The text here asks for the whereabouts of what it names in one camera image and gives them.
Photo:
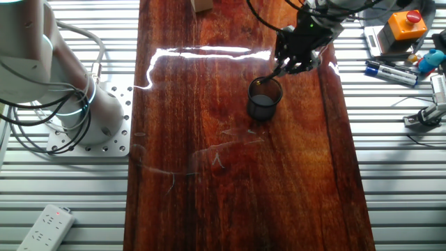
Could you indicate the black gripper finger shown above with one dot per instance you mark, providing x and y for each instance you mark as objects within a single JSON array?
[
  {"x": 306, "y": 63},
  {"x": 282, "y": 66}
]

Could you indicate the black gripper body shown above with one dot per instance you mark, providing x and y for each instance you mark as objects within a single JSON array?
[{"x": 301, "y": 40}]

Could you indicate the black pen with gold tip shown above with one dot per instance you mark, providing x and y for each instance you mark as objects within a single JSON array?
[{"x": 268, "y": 78}]

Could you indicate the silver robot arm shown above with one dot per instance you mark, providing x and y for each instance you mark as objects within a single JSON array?
[{"x": 24, "y": 52}]

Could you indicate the black mesh pen holder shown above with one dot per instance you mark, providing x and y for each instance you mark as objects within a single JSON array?
[{"x": 265, "y": 108}]

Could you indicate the white scale device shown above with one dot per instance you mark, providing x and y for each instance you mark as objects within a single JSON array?
[{"x": 372, "y": 40}]

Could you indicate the grey cloth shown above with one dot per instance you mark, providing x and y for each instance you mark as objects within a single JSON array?
[{"x": 383, "y": 15}]

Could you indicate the white marker with black cap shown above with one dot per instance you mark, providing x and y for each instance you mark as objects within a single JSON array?
[{"x": 397, "y": 70}]

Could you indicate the white marker with blue cap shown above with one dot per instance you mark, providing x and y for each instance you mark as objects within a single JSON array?
[{"x": 397, "y": 78}]

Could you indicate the beige wooden block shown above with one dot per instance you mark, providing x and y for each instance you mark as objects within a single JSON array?
[{"x": 202, "y": 5}]

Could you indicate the orange emergency stop button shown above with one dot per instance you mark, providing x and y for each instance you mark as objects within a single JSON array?
[{"x": 404, "y": 26}]

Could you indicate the small yellow ball toy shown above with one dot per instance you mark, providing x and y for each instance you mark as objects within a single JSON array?
[{"x": 412, "y": 58}]

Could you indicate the blue plush toy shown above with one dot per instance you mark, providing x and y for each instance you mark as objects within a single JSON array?
[{"x": 433, "y": 57}]

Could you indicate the black device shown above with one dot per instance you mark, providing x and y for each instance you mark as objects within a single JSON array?
[{"x": 440, "y": 40}]

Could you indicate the wood grain board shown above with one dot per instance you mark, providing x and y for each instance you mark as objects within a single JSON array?
[{"x": 226, "y": 191}]

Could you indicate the white power strip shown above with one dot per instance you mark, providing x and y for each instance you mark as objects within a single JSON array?
[{"x": 47, "y": 230}]

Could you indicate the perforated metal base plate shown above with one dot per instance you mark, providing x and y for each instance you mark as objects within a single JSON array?
[{"x": 116, "y": 140}]

